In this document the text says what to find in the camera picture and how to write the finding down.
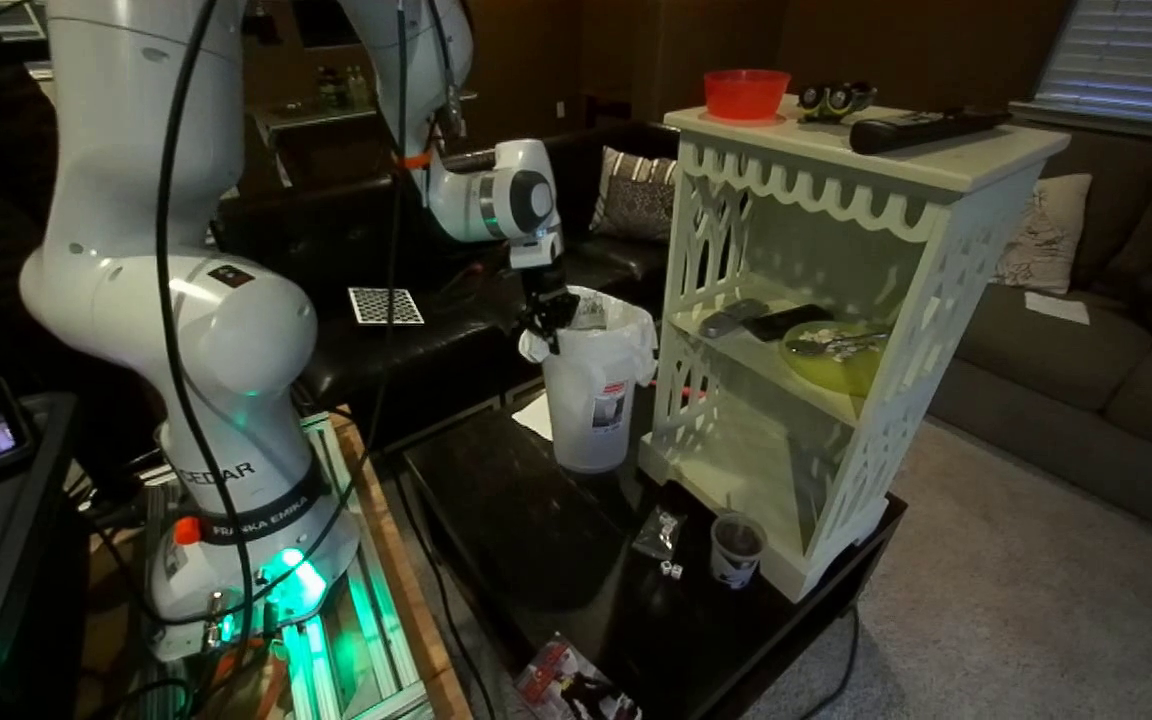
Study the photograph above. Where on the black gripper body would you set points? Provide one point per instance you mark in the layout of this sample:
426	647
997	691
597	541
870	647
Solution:
548	305

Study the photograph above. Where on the white bagged trash bin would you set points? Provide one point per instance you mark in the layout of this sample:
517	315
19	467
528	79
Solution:
595	366

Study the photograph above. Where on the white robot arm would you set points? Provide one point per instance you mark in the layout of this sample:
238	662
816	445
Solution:
148	100

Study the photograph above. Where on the patterned throw pillow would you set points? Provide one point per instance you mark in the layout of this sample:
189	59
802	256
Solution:
635	195

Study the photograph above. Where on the black leather sofa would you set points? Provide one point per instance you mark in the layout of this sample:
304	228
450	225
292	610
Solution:
416	326

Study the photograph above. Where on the crumpled shiny wrapper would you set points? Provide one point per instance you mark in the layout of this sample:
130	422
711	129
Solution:
663	541

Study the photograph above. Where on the red plastic bowl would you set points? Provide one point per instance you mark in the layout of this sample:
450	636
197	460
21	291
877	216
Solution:
747	94

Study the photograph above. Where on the white lattice shelf unit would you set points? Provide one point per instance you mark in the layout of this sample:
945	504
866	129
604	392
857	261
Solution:
811	315

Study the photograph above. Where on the green plate on shelf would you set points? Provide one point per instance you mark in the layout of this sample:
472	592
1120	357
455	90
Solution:
839	355

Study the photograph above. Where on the small dark cup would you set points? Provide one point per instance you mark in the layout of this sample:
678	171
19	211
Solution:
737	550

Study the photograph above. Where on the goggles on shelf top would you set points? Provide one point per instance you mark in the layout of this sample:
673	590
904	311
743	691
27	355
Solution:
834	100

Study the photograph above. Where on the magazine on table edge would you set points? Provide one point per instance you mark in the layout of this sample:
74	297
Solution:
565	685

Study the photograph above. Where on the black remote control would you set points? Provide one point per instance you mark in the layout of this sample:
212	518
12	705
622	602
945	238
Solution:
870	138

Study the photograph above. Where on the white paper on couch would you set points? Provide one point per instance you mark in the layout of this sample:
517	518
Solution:
1057	311

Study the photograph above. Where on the grey couch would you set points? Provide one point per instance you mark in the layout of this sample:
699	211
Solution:
1070	399

